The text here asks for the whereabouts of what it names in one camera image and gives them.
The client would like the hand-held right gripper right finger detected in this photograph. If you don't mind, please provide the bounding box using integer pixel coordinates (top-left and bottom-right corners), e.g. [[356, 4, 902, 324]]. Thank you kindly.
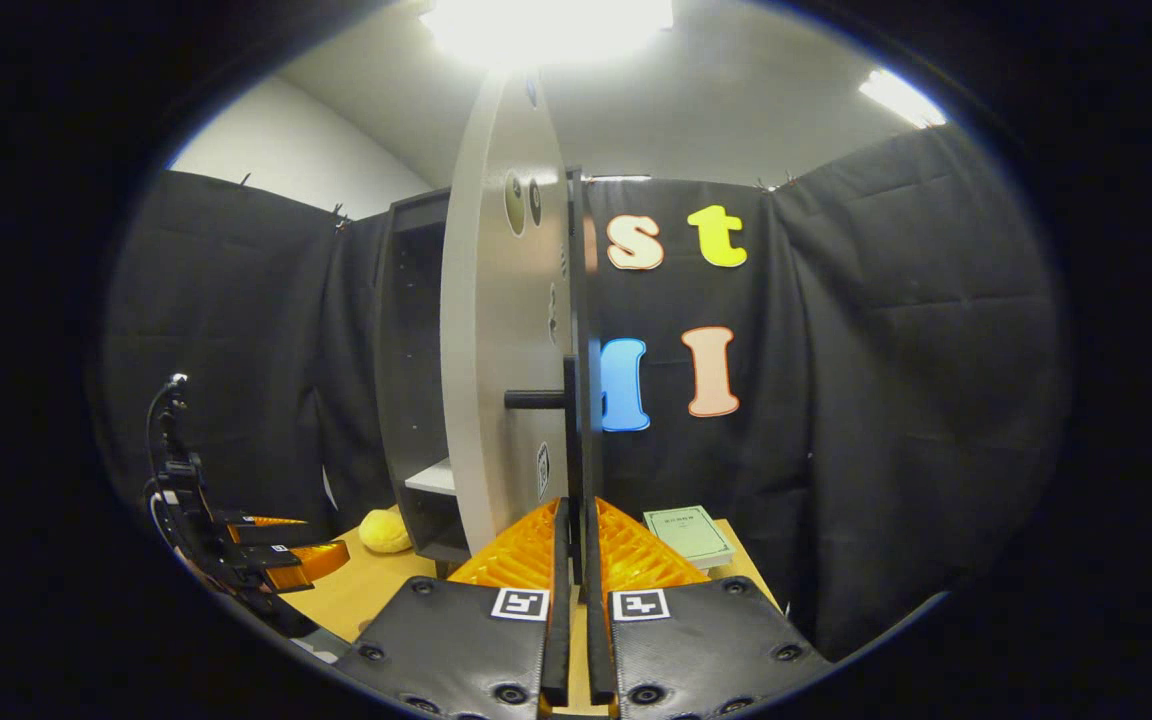
[[586, 497, 832, 719]]

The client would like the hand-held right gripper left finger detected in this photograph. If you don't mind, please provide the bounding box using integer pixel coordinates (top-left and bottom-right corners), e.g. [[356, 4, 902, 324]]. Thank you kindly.
[[334, 497, 572, 719]]

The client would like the black door handle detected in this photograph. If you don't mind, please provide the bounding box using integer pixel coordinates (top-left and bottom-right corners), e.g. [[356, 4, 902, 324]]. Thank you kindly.
[[504, 355, 577, 411]]

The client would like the grey cabinet door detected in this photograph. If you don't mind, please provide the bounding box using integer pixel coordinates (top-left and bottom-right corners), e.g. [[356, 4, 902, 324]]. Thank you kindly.
[[439, 68, 605, 601]]

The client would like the white cabinet shelf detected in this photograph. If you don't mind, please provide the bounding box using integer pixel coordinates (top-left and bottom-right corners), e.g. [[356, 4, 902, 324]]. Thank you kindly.
[[404, 458, 457, 497]]

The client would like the yellow round plush toy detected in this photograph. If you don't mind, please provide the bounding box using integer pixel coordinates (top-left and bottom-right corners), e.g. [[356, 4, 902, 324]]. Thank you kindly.
[[358, 509, 414, 554]]

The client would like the green book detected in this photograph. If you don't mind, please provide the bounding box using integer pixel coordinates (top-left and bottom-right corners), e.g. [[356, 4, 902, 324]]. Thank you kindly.
[[643, 505, 735, 569]]

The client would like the black backdrop cloth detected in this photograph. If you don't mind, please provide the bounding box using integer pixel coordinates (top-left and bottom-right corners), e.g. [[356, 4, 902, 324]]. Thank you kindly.
[[96, 125, 1072, 661]]

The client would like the large ceiling light panel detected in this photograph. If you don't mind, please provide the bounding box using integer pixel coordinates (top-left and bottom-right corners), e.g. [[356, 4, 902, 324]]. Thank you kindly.
[[421, 0, 675, 69]]

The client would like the narrow ceiling light panel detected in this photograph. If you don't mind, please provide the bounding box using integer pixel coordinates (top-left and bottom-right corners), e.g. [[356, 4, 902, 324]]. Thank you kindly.
[[858, 68, 947, 129]]

